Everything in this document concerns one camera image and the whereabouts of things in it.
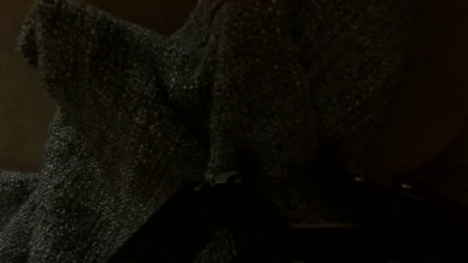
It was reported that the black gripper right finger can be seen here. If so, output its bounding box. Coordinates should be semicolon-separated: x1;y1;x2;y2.
291;176;468;263

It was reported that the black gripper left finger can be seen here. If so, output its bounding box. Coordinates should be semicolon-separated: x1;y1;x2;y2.
107;175;273;263

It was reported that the grey cloth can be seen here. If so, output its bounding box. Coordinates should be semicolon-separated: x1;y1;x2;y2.
0;0;468;263

